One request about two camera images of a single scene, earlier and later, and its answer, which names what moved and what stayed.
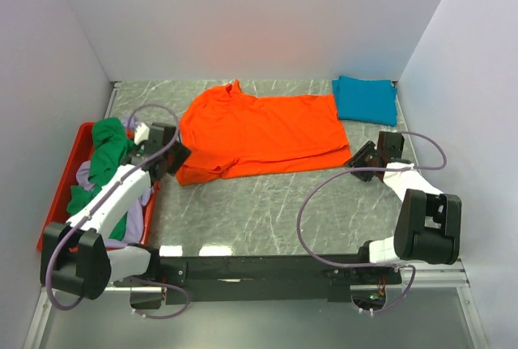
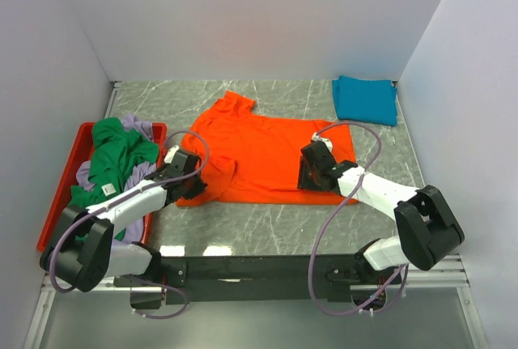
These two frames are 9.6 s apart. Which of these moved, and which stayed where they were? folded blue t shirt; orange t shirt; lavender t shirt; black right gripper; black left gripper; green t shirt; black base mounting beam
Moved: black left gripper; black right gripper; orange t shirt
Stayed: lavender t shirt; black base mounting beam; folded blue t shirt; green t shirt
